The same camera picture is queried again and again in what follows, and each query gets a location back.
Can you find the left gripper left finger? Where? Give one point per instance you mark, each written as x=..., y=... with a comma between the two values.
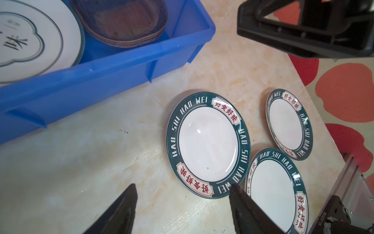
x=119, y=217

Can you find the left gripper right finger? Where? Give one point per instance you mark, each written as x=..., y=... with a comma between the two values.
x=248, y=217

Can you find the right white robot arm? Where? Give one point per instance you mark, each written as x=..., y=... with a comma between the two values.
x=324, y=30

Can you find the green rim plate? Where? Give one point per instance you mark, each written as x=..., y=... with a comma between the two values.
x=275, y=184
x=208, y=145
x=289, y=124

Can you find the green rim plate front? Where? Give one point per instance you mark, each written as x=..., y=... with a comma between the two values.
x=275, y=184

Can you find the white plate clover pattern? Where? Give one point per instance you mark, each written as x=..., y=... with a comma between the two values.
x=38, y=37

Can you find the blue plastic bin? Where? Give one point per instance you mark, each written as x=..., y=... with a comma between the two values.
x=104, y=71

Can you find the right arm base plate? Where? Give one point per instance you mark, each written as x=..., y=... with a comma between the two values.
x=335, y=220

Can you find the clear glass plate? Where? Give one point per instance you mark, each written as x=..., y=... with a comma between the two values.
x=124, y=24

